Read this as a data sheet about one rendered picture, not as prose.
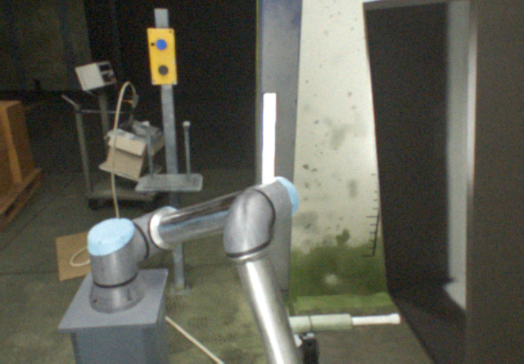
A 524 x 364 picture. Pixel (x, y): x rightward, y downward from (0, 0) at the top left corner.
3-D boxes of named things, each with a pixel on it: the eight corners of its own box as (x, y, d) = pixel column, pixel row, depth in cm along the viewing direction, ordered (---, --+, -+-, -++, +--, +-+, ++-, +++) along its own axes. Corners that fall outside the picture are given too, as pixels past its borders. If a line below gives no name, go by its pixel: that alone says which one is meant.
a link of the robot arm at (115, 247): (83, 273, 134) (75, 228, 129) (126, 253, 147) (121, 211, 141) (108, 290, 126) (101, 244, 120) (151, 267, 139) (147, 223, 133)
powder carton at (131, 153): (120, 150, 378) (128, 112, 365) (163, 164, 380) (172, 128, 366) (94, 168, 328) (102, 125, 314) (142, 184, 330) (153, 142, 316)
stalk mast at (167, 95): (185, 285, 248) (169, 10, 192) (184, 291, 242) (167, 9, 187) (176, 286, 247) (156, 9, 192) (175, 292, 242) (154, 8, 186)
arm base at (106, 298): (82, 315, 129) (78, 289, 126) (99, 280, 147) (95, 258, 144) (140, 312, 131) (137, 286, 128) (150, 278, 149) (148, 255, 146)
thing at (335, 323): (268, 370, 145) (268, 324, 136) (266, 359, 150) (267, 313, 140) (393, 361, 150) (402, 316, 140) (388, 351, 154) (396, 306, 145)
